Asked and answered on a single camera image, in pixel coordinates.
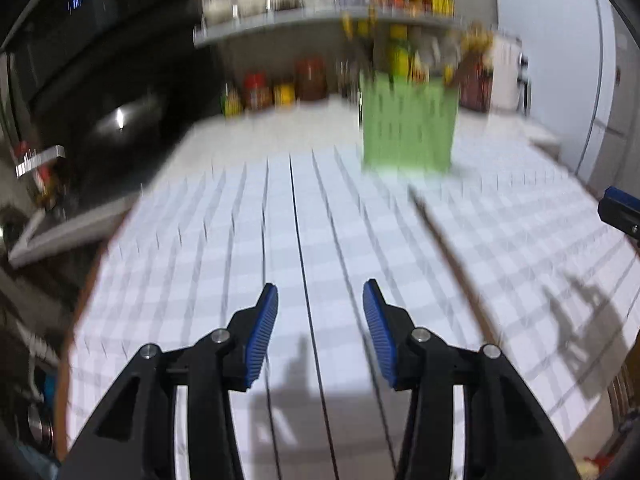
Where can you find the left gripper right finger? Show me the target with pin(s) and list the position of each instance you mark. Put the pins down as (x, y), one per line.
(507, 434)

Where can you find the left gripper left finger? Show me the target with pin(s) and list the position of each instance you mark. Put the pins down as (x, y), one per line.
(131, 433)

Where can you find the green plastic utensil basket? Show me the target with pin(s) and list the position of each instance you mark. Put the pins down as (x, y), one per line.
(406, 124)

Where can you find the white checkered table mat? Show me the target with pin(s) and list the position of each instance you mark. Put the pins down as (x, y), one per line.
(561, 286)

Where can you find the dark brown chopstick on mat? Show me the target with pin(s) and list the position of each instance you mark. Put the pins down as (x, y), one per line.
(476, 301)

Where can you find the white refrigerator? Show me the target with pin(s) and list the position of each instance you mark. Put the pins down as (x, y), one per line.
(570, 46)

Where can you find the white rice cooker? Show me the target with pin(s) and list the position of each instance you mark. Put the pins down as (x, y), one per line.
(511, 89)

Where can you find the green yellow-capped bottle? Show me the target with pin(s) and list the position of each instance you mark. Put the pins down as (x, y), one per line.
(399, 52)

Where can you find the grey wall shelf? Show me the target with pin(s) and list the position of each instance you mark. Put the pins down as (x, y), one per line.
(210, 34)

